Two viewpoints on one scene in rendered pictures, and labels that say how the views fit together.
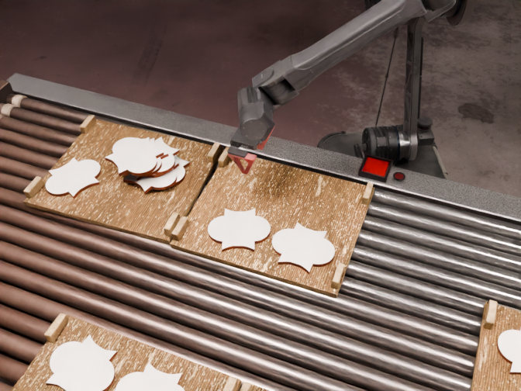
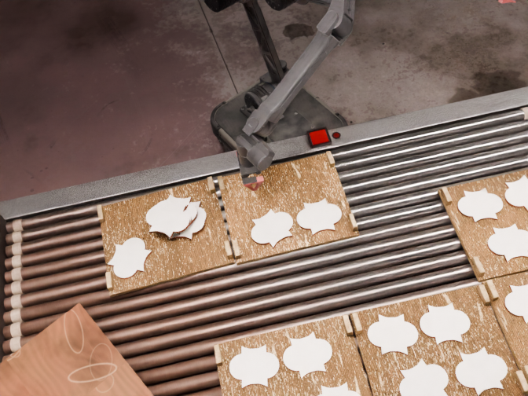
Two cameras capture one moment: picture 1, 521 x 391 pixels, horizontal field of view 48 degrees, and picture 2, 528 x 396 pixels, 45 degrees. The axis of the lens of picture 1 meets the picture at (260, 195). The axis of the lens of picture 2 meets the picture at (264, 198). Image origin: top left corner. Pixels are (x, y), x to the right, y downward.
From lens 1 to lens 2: 0.91 m
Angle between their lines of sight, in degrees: 20
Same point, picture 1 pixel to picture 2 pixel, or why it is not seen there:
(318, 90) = (165, 71)
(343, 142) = (229, 111)
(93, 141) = (115, 224)
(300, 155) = not seen: hidden behind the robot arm
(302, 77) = (278, 114)
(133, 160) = (170, 222)
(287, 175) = (270, 174)
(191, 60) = (33, 97)
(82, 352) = (247, 358)
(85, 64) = not seen: outside the picture
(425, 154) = not seen: hidden behind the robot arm
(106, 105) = (93, 190)
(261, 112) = (266, 150)
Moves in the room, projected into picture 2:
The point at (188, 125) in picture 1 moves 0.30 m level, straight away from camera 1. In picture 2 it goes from (169, 174) to (120, 130)
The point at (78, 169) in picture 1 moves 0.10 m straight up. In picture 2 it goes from (128, 250) to (119, 235)
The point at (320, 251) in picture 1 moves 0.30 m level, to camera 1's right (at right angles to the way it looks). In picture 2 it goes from (331, 213) to (401, 168)
